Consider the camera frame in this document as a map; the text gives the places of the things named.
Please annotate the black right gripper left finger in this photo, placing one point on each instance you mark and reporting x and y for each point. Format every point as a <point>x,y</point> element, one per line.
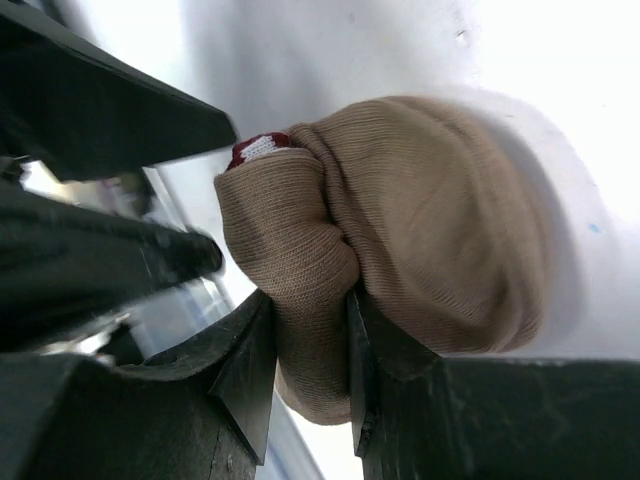
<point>206,401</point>

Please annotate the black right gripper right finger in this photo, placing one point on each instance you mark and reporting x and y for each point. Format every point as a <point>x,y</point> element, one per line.
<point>389,372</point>

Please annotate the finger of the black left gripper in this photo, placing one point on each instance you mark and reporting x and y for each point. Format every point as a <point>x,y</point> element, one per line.
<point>87,115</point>
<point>62,264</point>

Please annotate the tan sock with maroon cuff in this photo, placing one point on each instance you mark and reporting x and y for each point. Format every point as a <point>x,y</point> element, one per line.
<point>410,197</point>

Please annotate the aluminium frame rail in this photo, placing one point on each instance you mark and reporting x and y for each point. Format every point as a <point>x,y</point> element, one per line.
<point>185,197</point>

